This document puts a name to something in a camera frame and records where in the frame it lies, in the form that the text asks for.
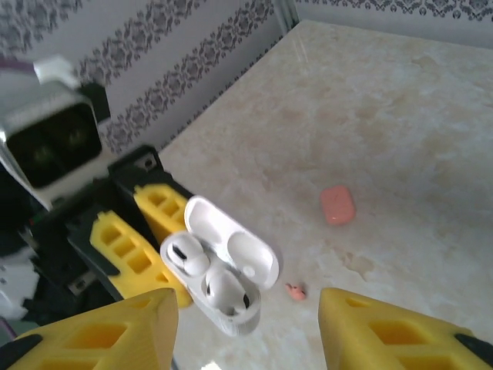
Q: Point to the white earbud charging case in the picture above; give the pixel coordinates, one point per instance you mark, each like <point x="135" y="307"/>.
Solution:
<point x="210" y="219"/>

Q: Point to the pink earbud charging case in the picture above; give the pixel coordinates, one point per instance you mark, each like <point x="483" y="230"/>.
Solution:
<point x="337" y="205"/>

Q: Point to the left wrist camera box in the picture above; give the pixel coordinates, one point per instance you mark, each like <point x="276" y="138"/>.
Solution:
<point x="50" y="142"/>

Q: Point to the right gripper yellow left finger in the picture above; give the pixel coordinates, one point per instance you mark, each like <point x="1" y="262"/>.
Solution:
<point x="88" y="339"/>

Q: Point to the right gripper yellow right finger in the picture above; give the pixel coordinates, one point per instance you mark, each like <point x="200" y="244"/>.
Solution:
<point x="400" y="339"/>

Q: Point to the aluminium frame post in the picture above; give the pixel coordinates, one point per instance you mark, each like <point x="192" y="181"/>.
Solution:
<point x="287" y="15"/>

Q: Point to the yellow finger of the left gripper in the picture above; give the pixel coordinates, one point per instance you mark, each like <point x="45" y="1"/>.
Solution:
<point x="161" y="204"/>
<point x="123" y="250"/>

